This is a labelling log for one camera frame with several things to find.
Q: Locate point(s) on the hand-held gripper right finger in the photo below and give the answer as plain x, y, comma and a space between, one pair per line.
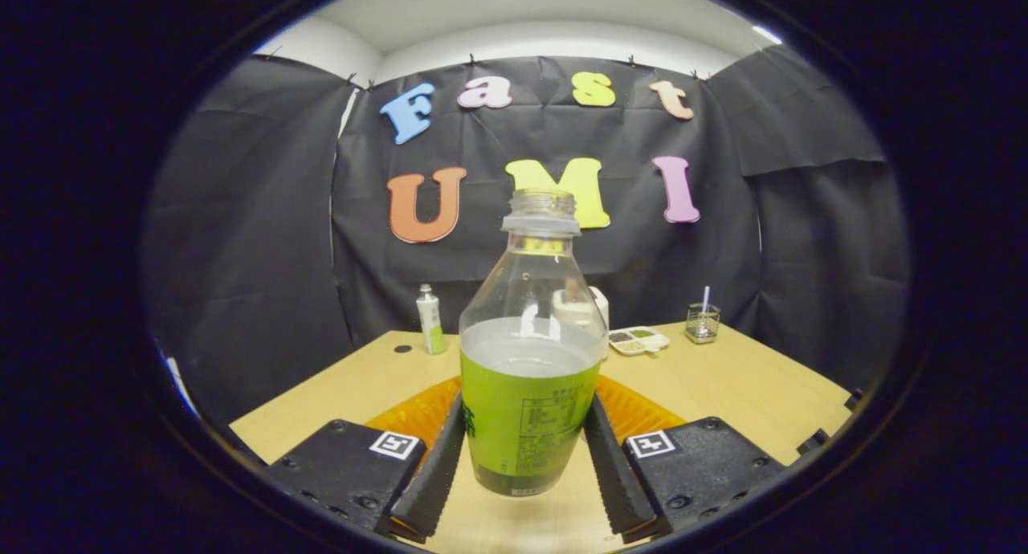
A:
618, 474

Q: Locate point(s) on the clear green-label juice bottle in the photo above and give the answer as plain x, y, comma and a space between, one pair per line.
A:
530, 409

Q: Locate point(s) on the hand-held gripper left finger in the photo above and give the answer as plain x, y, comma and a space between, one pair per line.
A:
438, 474

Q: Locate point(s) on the wooden table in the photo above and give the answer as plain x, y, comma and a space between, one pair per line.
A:
723, 385

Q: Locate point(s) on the small ceiling light panel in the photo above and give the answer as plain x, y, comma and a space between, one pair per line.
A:
767, 34

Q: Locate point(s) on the small white green bottle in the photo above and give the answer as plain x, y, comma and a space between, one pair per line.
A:
431, 321

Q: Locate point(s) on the white toaster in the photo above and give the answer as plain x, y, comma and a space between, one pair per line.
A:
602, 309

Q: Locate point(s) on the white divided snack tray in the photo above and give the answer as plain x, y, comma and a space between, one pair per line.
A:
642, 341

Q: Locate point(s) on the clear glass tumbler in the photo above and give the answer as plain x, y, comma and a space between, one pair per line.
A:
703, 325

